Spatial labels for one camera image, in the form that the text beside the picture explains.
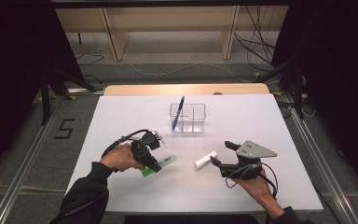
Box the person's right hand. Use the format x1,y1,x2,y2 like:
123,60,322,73
234,169,280,209

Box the clear plastic pen holder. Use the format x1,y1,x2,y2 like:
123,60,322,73
169,103,207,133

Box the green highlighter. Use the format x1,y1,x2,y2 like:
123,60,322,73
141,154,177,178

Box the blue pen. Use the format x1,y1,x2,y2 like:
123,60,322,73
171,95,186,132

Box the person's left hand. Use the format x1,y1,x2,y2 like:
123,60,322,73
100,142,147,173

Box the white floor cable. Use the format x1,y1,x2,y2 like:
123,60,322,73
127,62,251,83

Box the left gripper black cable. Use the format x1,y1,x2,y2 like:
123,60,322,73
101,128,152,160

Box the short aluminium rail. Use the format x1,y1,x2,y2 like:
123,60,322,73
65,87,106,96

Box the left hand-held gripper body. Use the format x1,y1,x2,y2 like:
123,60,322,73
130,128,166,168

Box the white cylinder stick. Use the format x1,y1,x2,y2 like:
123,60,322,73
194,150,218,171

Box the black cable bundle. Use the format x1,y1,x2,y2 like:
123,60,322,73
233,5,278,64

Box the black tripod stand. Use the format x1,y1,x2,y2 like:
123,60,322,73
38,66,99,125

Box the long aluminium floor rail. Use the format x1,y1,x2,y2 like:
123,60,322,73
0,92,71,224
283,92,358,224

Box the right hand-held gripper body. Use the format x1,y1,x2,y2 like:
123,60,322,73
218,139,279,180

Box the dark curtain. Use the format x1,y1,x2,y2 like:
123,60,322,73
273,0,358,200
0,0,85,185

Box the beige wooden desk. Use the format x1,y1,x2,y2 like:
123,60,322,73
55,5,290,62

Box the black metal stand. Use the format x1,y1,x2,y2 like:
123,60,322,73
255,55,307,120

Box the thin black floor cable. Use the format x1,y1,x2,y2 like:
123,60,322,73
75,53,104,67

